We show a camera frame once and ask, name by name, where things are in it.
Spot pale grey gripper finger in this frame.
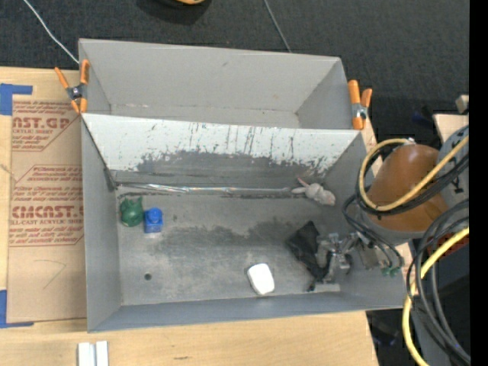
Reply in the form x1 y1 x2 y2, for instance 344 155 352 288
326 250 352 284
316 238 335 269

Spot black pouch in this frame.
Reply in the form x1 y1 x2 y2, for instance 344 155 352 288
285 220 329 282

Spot pale pink toy rabbit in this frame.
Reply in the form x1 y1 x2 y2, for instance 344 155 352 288
291 177 337 207

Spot white rounded block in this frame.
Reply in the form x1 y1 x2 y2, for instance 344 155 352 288
246 262 276 297

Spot grey metal bin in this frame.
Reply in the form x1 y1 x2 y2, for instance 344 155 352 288
78 38 407 333

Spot blue toy block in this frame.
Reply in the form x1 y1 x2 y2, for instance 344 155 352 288
143 207 165 235

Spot green toy animal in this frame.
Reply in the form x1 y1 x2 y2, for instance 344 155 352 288
119 196 145 227

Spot brown cardboard board red print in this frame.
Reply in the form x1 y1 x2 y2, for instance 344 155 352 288
0 66 88 329

